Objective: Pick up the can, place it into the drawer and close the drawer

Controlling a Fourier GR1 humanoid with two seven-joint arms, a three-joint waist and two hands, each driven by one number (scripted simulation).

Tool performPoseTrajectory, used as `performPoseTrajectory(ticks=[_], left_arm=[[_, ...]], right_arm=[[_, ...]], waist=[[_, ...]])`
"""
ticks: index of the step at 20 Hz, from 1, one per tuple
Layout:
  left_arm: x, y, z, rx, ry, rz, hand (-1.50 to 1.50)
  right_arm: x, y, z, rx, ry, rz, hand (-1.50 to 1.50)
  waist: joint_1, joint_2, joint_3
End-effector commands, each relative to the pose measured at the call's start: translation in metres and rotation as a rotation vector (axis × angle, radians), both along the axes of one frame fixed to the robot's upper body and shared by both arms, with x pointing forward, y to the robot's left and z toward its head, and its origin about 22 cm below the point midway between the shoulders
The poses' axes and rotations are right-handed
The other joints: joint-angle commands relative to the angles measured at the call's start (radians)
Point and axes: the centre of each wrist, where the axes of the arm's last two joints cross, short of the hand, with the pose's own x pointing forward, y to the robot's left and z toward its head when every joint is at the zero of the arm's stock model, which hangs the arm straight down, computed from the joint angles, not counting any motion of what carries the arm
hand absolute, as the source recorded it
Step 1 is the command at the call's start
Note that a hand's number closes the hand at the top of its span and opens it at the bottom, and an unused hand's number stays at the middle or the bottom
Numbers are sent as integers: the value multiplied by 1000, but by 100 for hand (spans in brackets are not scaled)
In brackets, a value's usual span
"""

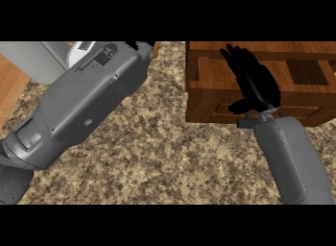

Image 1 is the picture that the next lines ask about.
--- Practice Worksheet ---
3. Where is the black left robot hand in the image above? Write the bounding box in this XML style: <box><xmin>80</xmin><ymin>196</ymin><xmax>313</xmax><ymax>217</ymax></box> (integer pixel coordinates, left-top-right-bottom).
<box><xmin>125</xmin><ymin>41</ymin><xmax>151</xmax><ymax>51</ymax></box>

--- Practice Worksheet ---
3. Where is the wooden drawer front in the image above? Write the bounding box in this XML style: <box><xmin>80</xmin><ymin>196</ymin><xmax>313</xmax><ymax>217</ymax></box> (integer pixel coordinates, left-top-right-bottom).
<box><xmin>185</xmin><ymin>89</ymin><xmax>336</xmax><ymax>128</ymax></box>

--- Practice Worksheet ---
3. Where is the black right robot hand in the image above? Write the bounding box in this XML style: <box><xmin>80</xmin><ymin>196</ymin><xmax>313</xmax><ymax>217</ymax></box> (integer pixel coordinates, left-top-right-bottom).
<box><xmin>219</xmin><ymin>43</ymin><xmax>281</xmax><ymax>115</ymax></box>

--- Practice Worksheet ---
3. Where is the wooden drawer cabinet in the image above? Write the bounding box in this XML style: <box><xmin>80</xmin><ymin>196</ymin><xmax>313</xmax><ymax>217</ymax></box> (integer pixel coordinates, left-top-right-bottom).
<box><xmin>185</xmin><ymin>41</ymin><xmax>336</xmax><ymax>128</ymax></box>

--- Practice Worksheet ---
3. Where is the pale grey appliance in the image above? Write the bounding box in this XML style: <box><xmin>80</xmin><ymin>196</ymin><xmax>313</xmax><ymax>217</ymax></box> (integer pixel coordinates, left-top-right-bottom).
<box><xmin>0</xmin><ymin>41</ymin><xmax>76</xmax><ymax>85</ymax></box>

